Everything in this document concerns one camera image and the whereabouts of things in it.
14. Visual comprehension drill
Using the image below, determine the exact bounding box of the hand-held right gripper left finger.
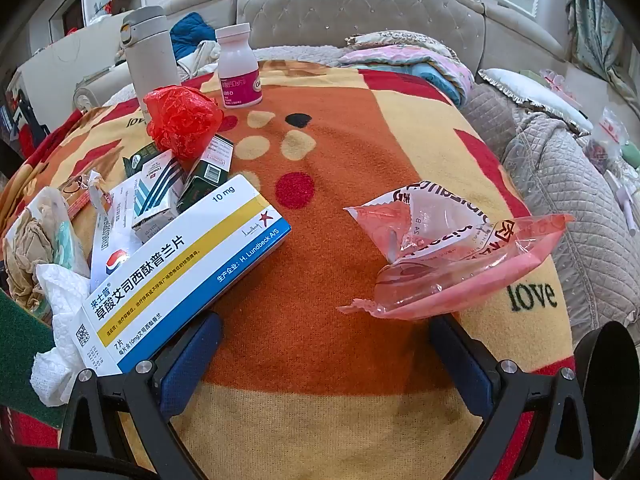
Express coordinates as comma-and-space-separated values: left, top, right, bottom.
60, 312, 223, 480

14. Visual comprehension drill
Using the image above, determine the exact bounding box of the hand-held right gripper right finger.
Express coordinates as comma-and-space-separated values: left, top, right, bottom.
429, 312, 593, 480

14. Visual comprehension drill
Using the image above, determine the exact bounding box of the white yellow-blue-band medicine box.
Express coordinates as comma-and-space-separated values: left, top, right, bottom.
70, 174, 292, 377

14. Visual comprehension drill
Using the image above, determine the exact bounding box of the pink clear plastic bag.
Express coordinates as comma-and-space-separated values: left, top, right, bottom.
339, 178, 576, 322

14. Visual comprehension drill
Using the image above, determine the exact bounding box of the long white red-blue-logo box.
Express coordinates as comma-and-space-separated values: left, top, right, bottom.
90, 180, 146, 293

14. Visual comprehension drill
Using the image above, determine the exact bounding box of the black trash bin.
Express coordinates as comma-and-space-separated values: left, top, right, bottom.
572, 321, 640, 443

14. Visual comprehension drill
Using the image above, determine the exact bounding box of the dark green medicine box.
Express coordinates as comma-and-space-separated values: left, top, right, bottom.
176, 134, 235, 213

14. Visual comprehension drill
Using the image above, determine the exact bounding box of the dark green snack packet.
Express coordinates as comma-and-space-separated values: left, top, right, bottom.
122, 142, 163, 178

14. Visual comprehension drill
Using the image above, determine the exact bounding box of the crumpled white tissue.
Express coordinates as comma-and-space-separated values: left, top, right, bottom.
31, 262, 93, 407

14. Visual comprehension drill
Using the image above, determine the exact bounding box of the white blue-striped medicine box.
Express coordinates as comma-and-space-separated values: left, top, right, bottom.
131, 149, 187, 246

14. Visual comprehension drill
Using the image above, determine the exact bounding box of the orange red printed blanket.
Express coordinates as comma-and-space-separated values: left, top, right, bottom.
0, 57, 573, 480

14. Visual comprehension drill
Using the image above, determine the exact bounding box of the green mat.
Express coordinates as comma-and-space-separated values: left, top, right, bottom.
0, 287, 66, 428

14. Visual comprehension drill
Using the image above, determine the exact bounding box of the beige crumpled cloth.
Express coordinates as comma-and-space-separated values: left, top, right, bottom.
2, 187, 71, 316

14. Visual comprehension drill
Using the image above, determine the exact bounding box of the grey quilted bedspread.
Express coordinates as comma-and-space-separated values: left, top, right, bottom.
460, 82, 640, 341

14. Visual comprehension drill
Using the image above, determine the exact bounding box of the white purple toy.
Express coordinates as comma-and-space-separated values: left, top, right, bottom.
604, 170, 640, 235

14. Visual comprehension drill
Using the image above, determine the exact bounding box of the red crumpled plastic bag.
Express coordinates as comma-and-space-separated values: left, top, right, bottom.
143, 85, 225, 161

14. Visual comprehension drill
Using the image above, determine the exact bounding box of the white frilled pillow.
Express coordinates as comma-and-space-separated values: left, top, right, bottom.
477, 67, 593, 136

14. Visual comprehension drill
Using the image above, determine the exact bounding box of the clear bag with red label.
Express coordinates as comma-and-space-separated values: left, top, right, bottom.
597, 107, 631, 146

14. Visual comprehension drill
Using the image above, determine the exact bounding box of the blue folded blanket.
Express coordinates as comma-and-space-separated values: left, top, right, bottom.
400, 60, 463, 106

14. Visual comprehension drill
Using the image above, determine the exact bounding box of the beige upholstered bolster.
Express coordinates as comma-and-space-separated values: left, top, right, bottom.
74, 65, 133, 111

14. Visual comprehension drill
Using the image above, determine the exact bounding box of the white pink-label pill bottle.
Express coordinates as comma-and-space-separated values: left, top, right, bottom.
215, 23, 264, 109

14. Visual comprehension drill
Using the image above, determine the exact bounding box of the white cloth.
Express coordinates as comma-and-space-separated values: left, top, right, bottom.
177, 40, 222, 81

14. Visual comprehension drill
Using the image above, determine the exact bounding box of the beige thermos bottle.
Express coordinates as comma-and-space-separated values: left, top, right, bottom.
121, 6, 182, 128

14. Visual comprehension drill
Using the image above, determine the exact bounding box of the pink folded quilt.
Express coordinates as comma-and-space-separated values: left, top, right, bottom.
339, 44, 475, 92

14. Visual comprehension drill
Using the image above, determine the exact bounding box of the blue cloth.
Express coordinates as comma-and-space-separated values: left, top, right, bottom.
170, 12, 216, 63

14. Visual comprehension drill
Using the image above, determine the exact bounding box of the floral pillow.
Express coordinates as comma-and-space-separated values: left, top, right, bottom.
345, 30, 456, 57

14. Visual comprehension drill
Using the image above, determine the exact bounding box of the floral curtain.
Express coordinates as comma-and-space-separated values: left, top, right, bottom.
567, 0, 631, 86

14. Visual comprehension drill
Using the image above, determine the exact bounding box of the beige tufted headboard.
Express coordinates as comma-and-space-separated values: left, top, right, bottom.
162, 0, 567, 72

